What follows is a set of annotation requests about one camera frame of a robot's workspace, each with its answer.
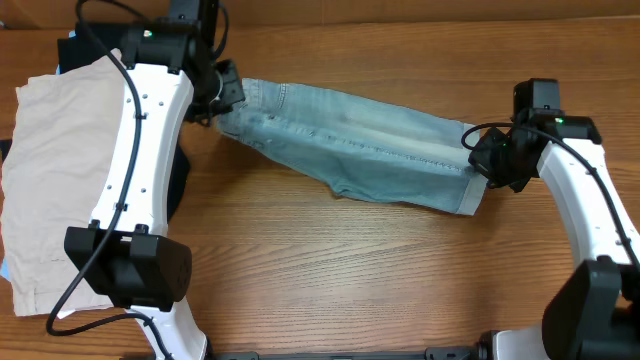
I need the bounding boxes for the light blue denim shorts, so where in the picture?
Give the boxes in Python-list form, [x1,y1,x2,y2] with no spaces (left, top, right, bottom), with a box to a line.
[217,78,486,215]

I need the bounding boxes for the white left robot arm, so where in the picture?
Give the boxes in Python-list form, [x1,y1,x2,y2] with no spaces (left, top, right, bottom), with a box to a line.
[64,1,244,359]

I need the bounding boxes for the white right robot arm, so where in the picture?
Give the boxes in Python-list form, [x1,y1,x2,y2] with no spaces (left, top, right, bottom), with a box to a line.
[469,78,639,360]

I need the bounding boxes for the black folded garment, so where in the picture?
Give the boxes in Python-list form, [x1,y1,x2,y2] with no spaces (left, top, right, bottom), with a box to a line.
[0,22,194,224]

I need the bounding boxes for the beige folded shorts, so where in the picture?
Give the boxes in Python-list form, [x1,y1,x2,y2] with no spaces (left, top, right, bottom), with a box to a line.
[1,57,125,316]

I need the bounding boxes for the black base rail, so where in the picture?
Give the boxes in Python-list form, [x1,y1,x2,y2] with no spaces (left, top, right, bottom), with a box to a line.
[205,344,493,360]

